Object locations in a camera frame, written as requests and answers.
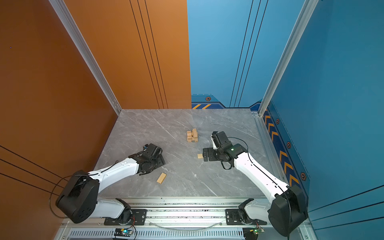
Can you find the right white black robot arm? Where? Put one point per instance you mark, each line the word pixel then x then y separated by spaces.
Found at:
pixel 287 206

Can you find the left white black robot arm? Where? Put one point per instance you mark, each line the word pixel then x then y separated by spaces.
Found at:
pixel 80 200

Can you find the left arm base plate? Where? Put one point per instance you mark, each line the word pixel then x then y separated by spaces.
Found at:
pixel 136 217

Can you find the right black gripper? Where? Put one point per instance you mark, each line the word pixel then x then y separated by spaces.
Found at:
pixel 210 157

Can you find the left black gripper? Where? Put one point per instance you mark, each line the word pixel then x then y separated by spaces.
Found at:
pixel 161 162

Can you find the aluminium corner post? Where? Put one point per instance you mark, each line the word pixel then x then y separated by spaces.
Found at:
pixel 75 34
pixel 291 45

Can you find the right green circuit board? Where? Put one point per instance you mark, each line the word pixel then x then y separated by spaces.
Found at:
pixel 252 233

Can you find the left green circuit board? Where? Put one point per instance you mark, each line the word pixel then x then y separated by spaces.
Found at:
pixel 124 234

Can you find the green circuit board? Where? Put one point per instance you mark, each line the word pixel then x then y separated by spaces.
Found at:
pixel 252 233
pixel 124 234

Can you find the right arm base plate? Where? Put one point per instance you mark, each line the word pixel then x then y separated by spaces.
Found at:
pixel 239 217

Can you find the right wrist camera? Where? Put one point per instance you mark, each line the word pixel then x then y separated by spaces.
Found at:
pixel 215 140

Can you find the aluminium rail frame front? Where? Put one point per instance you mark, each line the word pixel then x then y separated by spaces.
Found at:
pixel 171 219

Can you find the right aluminium corner post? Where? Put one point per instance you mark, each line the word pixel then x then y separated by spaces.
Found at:
pixel 291 45

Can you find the left aluminium corner post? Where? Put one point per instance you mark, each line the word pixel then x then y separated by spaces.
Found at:
pixel 75 34

